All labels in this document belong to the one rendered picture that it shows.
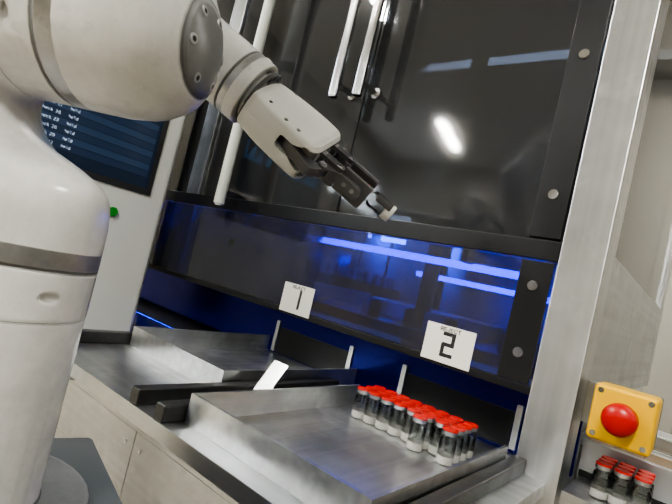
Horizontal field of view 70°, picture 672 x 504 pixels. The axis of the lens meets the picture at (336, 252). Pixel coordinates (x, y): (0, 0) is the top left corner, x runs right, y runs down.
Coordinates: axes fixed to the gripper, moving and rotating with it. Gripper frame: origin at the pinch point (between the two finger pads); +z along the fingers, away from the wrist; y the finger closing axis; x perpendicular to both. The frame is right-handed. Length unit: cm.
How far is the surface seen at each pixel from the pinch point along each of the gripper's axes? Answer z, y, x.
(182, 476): 12, -9, -86
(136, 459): 1, -13, -101
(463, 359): 29.9, -10.6, -14.7
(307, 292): 5.4, -24.4, -35.2
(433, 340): 25.5, -13.3, -17.4
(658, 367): 206, -240, -62
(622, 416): 42.9, 0.1, 0.3
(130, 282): -29, -30, -73
